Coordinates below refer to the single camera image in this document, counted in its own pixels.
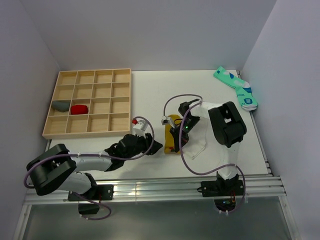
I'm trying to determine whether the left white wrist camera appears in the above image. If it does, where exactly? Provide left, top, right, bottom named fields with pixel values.
left=132, top=118, right=148, bottom=138

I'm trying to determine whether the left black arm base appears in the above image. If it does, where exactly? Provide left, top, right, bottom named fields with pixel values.
left=67, top=184, right=114, bottom=217

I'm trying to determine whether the wooden compartment tray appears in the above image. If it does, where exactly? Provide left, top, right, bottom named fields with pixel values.
left=42, top=68, right=132, bottom=140

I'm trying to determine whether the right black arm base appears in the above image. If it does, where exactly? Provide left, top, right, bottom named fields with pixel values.
left=197, top=175, right=245, bottom=213

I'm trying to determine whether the rolled red sock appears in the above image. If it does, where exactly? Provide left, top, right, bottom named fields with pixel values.
left=70, top=104, right=89, bottom=115

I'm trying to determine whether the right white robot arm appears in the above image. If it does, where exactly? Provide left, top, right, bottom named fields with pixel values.
left=170, top=99, right=247, bottom=195

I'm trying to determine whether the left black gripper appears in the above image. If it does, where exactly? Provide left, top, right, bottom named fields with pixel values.
left=123, top=130, right=163, bottom=161

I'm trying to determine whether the aluminium rail frame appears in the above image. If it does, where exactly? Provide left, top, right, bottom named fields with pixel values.
left=14, top=70, right=301, bottom=240

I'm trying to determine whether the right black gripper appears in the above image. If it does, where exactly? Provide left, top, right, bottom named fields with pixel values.
left=169, top=116, right=201, bottom=152

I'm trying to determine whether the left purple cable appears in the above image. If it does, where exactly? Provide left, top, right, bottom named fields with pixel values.
left=23, top=116, right=157, bottom=221

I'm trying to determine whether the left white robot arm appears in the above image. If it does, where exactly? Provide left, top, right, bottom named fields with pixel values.
left=26, top=133, right=163, bottom=200

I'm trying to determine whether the rolled grey sock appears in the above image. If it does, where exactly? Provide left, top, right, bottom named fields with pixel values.
left=51, top=100, right=71, bottom=113

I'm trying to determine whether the yellow sock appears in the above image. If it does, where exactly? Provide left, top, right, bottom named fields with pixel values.
left=164, top=114, right=182, bottom=155

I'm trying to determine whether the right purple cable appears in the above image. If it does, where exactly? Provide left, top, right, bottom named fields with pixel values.
left=163, top=93, right=247, bottom=214

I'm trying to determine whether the mint green patterned sock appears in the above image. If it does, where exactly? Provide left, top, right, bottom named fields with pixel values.
left=213, top=66, right=258, bottom=112

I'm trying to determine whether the purple cable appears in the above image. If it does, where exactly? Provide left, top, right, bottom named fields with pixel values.
left=23, top=116, right=157, bottom=221
left=163, top=93, right=247, bottom=214

